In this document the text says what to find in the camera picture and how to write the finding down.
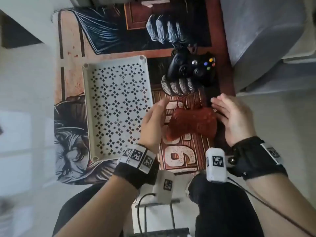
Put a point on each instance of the person's left hand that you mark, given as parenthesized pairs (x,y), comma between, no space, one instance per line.
(151,125)

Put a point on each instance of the person's right hand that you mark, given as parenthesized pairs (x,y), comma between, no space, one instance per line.
(237,120)

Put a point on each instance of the red game controller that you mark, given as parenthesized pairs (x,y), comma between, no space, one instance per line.
(195,122)

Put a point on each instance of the white perforated plastic tray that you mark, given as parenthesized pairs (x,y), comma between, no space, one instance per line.
(116,103)

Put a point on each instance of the black game controller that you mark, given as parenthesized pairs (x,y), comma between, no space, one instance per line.
(190,67)

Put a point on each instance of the person's left forearm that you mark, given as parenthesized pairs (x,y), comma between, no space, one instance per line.
(98,212)

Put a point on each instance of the person's right leg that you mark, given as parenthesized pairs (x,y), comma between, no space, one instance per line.
(222,209)

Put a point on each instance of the grey fabric sofa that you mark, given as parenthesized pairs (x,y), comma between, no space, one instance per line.
(259,29)

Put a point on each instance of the printed illustrated desk mat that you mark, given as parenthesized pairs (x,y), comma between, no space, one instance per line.
(71,71)

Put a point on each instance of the dark floor mat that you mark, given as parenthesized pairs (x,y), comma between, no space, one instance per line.
(14,34)

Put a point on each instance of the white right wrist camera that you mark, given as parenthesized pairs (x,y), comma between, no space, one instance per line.
(216,170)

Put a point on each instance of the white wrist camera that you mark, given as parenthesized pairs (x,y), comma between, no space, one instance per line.
(216,170)
(164,186)

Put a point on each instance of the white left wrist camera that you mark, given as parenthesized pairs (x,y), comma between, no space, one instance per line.
(164,186)

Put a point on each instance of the grey metal stool frame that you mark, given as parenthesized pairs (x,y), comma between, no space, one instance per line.
(171,214)

